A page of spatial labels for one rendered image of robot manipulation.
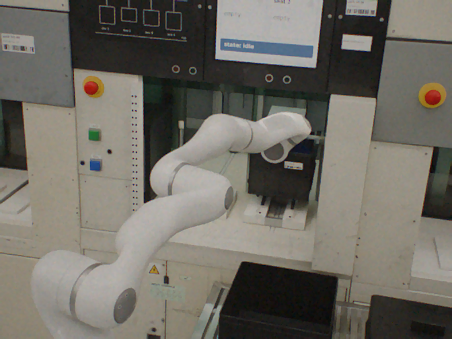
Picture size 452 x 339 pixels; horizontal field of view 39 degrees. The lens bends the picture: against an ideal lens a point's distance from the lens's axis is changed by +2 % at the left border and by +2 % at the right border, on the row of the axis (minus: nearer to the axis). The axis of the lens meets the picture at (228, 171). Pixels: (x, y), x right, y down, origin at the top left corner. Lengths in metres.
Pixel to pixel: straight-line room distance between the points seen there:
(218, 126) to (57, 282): 0.55
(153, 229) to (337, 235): 0.67
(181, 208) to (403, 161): 0.69
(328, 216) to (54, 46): 0.94
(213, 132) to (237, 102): 1.22
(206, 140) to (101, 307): 0.51
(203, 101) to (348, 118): 1.17
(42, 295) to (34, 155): 0.83
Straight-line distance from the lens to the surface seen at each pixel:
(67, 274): 1.32
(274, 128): 1.80
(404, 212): 1.91
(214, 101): 2.74
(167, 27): 1.83
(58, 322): 1.39
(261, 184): 2.19
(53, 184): 2.12
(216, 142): 1.56
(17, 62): 2.03
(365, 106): 1.75
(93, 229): 2.14
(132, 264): 1.32
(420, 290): 2.04
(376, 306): 1.85
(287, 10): 1.76
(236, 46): 1.79
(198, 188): 1.48
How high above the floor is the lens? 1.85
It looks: 22 degrees down
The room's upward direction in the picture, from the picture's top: 3 degrees clockwise
